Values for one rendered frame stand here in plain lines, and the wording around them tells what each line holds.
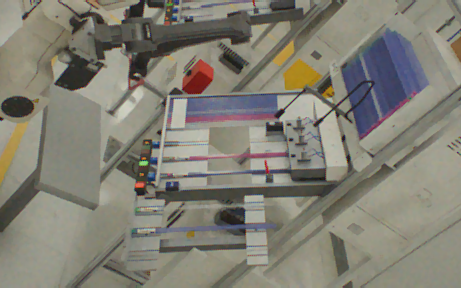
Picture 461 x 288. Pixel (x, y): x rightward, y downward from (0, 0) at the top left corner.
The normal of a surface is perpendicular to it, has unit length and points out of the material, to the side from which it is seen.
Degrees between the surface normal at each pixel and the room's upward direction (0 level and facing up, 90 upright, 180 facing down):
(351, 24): 90
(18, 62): 82
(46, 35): 90
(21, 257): 0
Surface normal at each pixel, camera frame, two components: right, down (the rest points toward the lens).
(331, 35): 0.00, 0.59
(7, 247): 0.64, -0.62
